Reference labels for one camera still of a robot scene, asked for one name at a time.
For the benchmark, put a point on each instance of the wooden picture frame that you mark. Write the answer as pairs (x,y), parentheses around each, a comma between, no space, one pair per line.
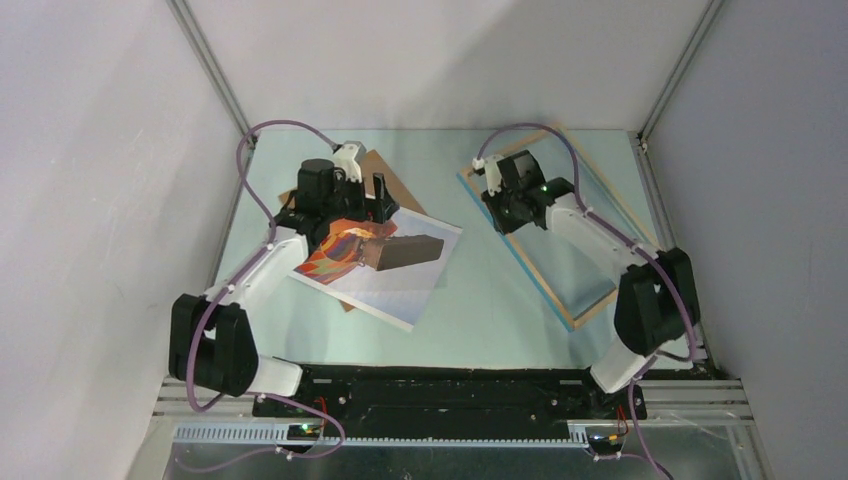
(605,164)

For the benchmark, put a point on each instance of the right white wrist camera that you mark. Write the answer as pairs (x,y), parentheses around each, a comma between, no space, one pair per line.
(488,168)

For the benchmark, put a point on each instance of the colourful printed photo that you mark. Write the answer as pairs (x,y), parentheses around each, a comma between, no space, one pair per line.
(387,270)

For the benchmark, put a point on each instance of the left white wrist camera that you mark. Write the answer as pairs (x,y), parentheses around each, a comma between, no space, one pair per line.
(348,157)

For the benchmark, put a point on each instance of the aluminium corner post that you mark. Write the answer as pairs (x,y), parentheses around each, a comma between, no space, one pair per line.
(680,67)
(203,51)

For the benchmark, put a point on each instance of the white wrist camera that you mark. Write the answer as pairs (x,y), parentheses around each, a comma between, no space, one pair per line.
(488,168)
(348,157)

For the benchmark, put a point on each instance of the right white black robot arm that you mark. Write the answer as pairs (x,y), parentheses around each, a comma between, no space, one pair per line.
(656,297)

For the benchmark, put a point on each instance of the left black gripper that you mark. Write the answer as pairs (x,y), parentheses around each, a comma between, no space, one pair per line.
(379,209)

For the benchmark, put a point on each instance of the aluminium rail front frame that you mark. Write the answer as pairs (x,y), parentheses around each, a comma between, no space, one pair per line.
(695,429)

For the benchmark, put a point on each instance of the right aluminium corner post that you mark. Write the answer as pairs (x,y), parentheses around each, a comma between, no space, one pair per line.
(680,67)

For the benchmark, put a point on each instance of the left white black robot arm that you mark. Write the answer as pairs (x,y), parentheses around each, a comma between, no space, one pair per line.
(211,341)

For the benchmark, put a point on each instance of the brown cardboard backing board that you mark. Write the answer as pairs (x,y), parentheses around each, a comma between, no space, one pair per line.
(373,164)

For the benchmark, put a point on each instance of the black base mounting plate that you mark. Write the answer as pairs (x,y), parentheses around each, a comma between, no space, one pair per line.
(427,403)

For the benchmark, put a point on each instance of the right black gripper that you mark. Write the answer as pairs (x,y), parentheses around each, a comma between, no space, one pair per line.
(501,223)

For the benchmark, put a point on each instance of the left aluminium corner post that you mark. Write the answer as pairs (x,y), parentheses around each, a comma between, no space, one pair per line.
(203,51)

